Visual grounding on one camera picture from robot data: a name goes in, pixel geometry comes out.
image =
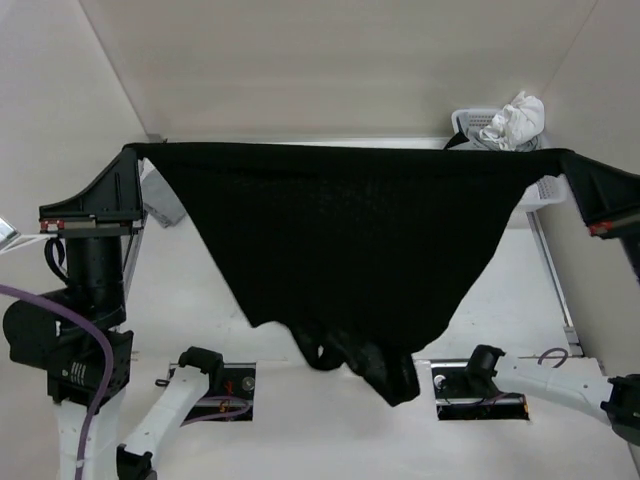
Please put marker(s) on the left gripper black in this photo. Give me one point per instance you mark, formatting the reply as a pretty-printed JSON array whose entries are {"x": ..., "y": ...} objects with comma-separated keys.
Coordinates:
[{"x": 112, "y": 198}]

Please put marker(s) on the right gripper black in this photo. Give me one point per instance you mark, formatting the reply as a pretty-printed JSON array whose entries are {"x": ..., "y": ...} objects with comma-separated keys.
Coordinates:
[{"x": 604, "y": 225}]

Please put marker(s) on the black tank top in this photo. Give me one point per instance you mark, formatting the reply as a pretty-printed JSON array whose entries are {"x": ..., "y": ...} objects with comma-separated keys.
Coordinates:
[{"x": 363, "y": 254}]

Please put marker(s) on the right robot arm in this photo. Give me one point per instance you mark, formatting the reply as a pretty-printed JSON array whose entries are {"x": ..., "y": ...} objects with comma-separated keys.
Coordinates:
[{"x": 614, "y": 401}]

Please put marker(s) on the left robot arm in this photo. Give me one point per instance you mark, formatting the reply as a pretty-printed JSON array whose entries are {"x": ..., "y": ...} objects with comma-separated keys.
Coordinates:
[{"x": 74, "y": 334}]

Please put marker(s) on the folded grey tank top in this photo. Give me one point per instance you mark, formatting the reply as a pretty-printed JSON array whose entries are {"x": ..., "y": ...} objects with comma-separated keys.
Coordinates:
[{"x": 160, "y": 200}]

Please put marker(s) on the grey tank top in basket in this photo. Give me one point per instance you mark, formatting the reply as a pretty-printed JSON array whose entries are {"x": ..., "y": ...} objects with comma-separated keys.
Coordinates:
[{"x": 484, "y": 144}]

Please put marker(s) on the white folded garment under grey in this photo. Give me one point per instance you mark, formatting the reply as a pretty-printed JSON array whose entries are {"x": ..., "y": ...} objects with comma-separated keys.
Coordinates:
[{"x": 146, "y": 167}]

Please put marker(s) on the white plastic laundry basket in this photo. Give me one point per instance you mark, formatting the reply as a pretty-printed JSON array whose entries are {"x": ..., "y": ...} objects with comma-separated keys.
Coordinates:
[{"x": 548, "y": 190}]

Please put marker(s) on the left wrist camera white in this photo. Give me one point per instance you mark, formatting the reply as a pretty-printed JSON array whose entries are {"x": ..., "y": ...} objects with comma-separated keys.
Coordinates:
[{"x": 12, "y": 239}]

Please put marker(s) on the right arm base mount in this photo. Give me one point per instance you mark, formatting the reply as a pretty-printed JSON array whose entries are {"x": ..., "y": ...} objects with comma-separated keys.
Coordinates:
[{"x": 458, "y": 397}]

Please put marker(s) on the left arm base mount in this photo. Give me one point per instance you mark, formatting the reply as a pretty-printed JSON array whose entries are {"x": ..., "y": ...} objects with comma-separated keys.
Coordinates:
[{"x": 227, "y": 395}]

